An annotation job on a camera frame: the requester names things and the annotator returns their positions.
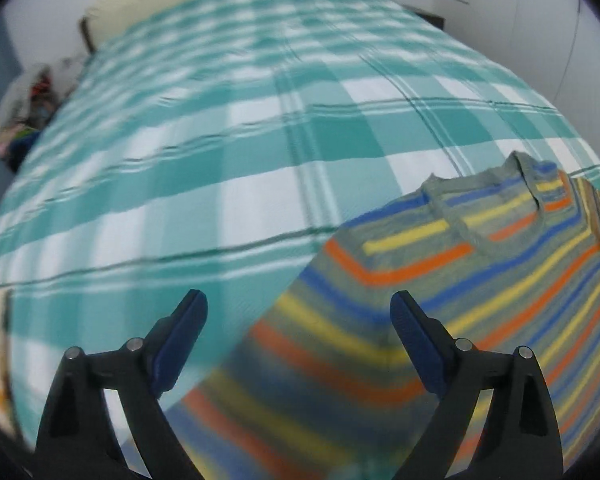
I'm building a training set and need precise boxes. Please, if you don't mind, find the pile of mixed clothes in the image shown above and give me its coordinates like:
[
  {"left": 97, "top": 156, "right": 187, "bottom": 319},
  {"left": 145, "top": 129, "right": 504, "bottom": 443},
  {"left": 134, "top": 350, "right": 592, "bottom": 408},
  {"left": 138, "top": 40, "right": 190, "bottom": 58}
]
[{"left": 0, "top": 55, "right": 88, "bottom": 161}]

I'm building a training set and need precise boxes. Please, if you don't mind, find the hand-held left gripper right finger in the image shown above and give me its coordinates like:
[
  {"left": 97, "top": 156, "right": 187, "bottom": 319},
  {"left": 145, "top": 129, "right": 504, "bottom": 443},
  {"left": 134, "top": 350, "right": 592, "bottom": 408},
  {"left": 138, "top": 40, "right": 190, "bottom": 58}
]
[{"left": 389, "top": 290, "right": 564, "bottom": 480}]

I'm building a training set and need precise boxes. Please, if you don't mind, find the dark nightstand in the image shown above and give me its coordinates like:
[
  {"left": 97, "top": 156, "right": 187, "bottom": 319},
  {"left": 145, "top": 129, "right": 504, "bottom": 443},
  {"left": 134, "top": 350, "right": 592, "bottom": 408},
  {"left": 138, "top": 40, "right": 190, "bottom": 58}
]
[{"left": 405, "top": 5, "right": 446, "bottom": 31}]

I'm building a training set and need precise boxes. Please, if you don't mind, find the white wardrobe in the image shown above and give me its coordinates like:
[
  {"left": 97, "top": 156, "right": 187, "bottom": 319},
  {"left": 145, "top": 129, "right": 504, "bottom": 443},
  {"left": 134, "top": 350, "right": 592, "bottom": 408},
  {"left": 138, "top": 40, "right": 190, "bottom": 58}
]
[{"left": 430, "top": 0, "right": 600, "bottom": 156}]

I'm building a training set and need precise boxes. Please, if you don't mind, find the multicolour striped shirt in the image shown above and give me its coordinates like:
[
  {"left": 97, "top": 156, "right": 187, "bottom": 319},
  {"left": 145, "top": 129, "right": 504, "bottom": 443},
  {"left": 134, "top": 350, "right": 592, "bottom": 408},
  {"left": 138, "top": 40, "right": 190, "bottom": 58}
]
[{"left": 165, "top": 151, "right": 600, "bottom": 480}]

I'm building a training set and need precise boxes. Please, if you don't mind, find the teal white plaid blanket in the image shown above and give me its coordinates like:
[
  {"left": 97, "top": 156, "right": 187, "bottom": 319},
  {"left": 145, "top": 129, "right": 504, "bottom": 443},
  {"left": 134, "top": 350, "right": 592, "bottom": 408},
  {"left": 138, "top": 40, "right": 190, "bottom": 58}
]
[{"left": 0, "top": 0, "right": 600, "bottom": 461}]

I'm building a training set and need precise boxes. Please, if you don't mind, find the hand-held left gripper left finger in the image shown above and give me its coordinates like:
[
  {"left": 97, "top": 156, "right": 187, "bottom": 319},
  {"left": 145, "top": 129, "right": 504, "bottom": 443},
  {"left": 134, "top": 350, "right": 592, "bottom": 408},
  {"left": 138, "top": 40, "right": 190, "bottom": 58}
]
[{"left": 34, "top": 289, "right": 209, "bottom": 480}]

